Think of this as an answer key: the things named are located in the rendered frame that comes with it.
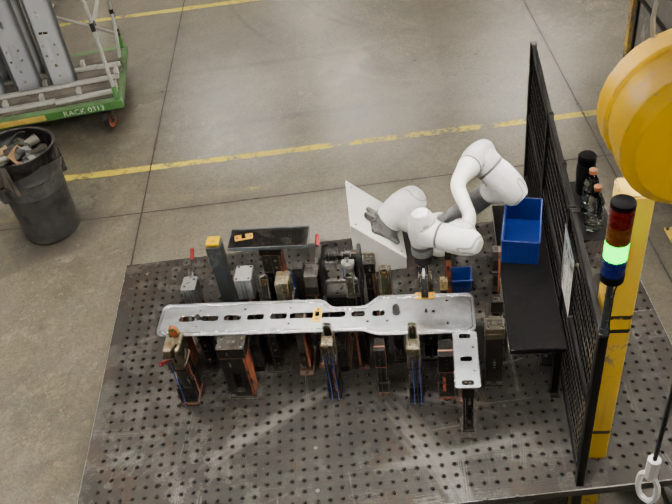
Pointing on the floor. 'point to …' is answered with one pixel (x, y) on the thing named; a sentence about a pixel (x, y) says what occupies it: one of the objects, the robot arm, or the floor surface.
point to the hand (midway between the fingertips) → (424, 289)
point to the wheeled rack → (100, 75)
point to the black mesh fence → (539, 117)
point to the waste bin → (36, 184)
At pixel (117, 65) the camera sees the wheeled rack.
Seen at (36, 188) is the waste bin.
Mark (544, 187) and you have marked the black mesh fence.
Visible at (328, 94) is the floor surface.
